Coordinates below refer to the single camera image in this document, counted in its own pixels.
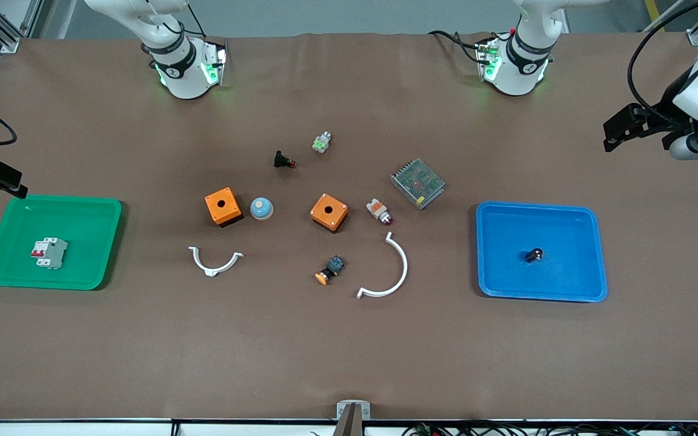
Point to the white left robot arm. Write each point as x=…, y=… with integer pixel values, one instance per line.
x=521, y=66

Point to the green plastic tray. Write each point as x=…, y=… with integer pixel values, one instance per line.
x=82, y=230

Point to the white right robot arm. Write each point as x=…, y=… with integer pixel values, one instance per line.
x=182, y=72

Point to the orange white red push button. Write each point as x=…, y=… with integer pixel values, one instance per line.
x=377, y=209

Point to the thin grey diagonal rod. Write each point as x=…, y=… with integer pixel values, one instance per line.
x=664, y=15

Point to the blue plastic tray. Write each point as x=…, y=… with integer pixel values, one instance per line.
x=567, y=230

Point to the small black cylindrical capacitor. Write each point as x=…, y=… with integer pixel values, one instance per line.
x=534, y=255

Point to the metal mesh power supply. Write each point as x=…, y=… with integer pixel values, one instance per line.
x=417, y=183

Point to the grey metal mount bracket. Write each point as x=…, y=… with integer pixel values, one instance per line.
x=342, y=412

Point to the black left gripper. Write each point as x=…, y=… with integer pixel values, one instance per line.
x=668, y=111

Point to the small white curved bracket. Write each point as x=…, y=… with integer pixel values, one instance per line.
x=210, y=272

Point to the white circuit breaker red switch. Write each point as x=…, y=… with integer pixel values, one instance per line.
x=52, y=251

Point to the large white curved bracket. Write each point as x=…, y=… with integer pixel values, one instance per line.
x=405, y=266

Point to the black indicator lamp red tip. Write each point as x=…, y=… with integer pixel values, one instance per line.
x=281, y=160

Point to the dark tapered stand post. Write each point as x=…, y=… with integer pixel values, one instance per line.
x=349, y=427

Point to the brown table mat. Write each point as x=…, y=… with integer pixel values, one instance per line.
x=349, y=345

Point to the orange button box with hole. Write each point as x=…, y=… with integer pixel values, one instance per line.
x=231, y=212
x=337, y=209

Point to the blue dome buzzer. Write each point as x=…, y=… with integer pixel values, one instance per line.
x=262, y=208

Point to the orange mushroom button black body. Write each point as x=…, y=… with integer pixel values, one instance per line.
x=332, y=267

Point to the green white contact block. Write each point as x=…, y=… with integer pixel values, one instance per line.
x=322, y=143

